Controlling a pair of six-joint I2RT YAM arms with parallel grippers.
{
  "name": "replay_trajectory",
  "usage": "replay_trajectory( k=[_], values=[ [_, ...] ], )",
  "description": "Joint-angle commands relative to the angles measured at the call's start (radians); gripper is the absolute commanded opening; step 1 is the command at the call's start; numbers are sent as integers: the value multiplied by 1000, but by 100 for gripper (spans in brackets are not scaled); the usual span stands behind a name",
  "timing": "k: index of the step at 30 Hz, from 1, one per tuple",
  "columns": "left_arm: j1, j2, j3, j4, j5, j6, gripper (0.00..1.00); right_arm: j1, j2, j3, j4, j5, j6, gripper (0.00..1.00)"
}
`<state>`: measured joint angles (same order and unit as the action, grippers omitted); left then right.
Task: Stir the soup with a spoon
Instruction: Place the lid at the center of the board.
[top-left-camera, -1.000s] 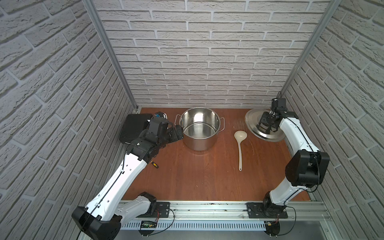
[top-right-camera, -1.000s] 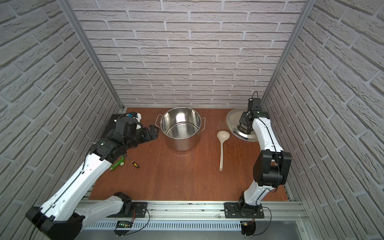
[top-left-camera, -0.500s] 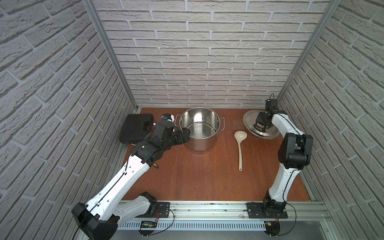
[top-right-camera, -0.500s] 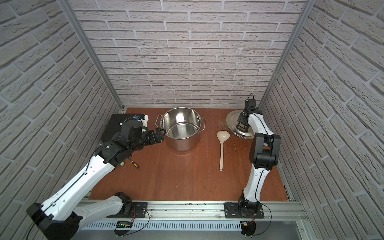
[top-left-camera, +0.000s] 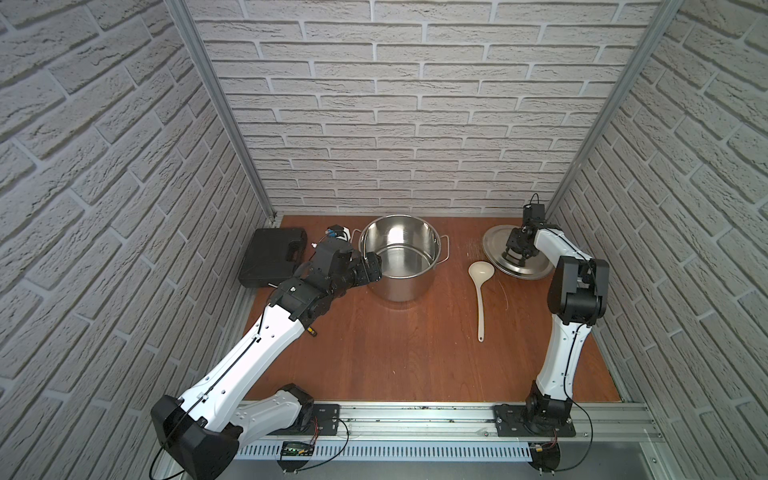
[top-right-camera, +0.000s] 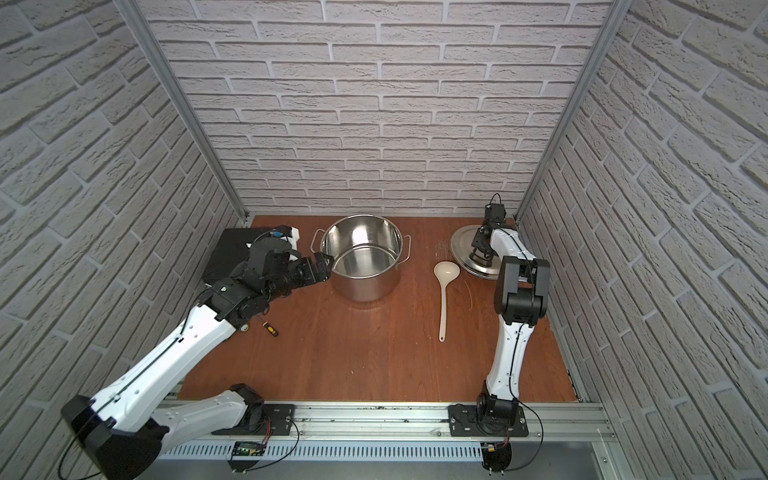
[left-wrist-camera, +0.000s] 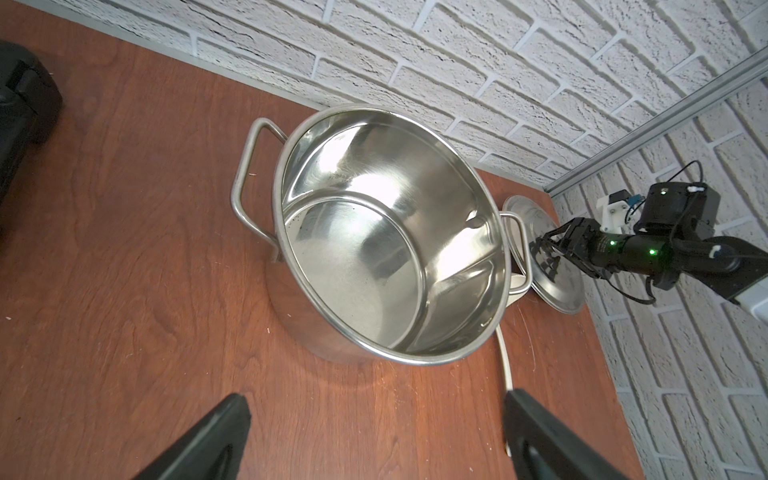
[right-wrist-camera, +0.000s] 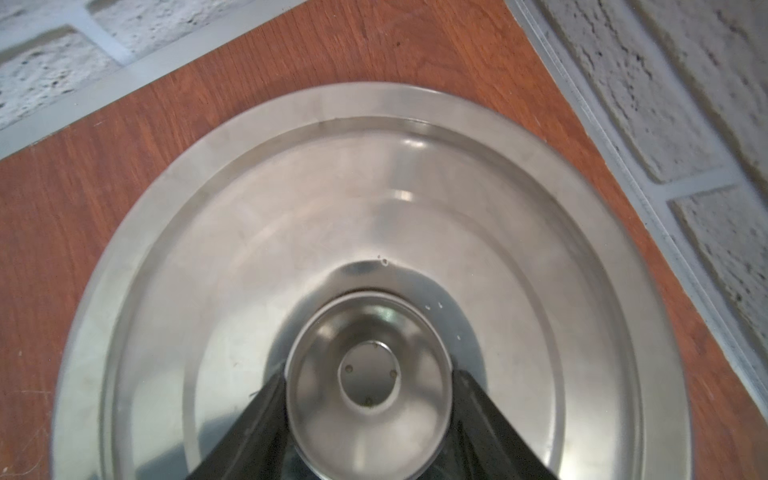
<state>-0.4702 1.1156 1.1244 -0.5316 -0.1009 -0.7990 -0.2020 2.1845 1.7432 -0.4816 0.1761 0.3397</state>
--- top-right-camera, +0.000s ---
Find stainless steel pot lid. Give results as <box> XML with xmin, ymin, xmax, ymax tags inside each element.
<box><xmin>451</xmin><ymin>225</ymin><xmax>503</xmax><ymax>280</ymax></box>

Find beige plastic ladle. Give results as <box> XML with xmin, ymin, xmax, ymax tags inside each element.
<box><xmin>433</xmin><ymin>261</ymin><xmax>460</xmax><ymax>342</ymax></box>

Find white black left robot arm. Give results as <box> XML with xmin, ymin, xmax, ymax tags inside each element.
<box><xmin>61</xmin><ymin>229</ymin><xmax>334</xmax><ymax>479</ymax></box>

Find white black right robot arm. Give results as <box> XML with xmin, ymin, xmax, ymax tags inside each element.
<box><xmin>473</xmin><ymin>220</ymin><xmax>550</xmax><ymax>435</ymax></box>

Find yellow black screwdriver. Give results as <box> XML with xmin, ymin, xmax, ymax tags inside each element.
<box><xmin>262</xmin><ymin>322</ymin><xmax>279</xmax><ymax>337</ymax></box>

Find black plastic tool case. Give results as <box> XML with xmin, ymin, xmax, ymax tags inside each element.
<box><xmin>202</xmin><ymin>227</ymin><xmax>289</xmax><ymax>289</ymax></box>

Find left controller board with display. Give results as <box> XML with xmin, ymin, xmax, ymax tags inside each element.
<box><xmin>228</xmin><ymin>441</ymin><xmax>267</xmax><ymax>473</ymax></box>

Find right controller board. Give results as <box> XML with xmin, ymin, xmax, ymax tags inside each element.
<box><xmin>481</xmin><ymin>442</ymin><xmax>512</xmax><ymax>474</ymax></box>

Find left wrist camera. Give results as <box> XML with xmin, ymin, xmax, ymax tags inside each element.
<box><xmin>265</xmin><ymin>225</ymin><xmax>300</xmax><ymax>250</ymax></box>

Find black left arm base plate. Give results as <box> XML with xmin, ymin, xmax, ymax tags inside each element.
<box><xmin>212</xmin><ymin>403</ymin><xmax>296</xmax><ymax>437</ymax></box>

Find aluminium front rail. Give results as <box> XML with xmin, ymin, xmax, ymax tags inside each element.
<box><xmin>155</xmin><ymin>400</ymin><xmax>616</xmax><ymax>445</ymax></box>

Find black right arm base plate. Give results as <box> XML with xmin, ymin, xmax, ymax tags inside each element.
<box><xmin>447</xmin><ymin>404</ymin><xmax>529</xmax><ymax>439</ymax></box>

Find white vented cable duct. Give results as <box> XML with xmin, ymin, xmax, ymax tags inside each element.
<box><xmin>160</xmin><ymin>440</ymin><xmax>482</xmax><ymax>462</ymax></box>

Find aluminium corner post right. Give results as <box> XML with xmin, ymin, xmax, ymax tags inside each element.
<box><xmin>514</xmin><ymin>0</ymin><xmax>633</xmax><ymax>221</ymax></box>

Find aluminium corner post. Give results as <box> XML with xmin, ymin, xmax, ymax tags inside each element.
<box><xmin>114</xmin><ymin>0</ymin><xmax>249</xmax><ymax>224</ymax></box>
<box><xmin>514</xmin><ymin>0</ymin><xmax>633</xmax><ymax>221</ymax></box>

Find aluminium corner post left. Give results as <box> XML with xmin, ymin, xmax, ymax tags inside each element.
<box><xmin>114</xmin><ymin>0</ymin><xmax>249</xmax><ymax>224</ymax></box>

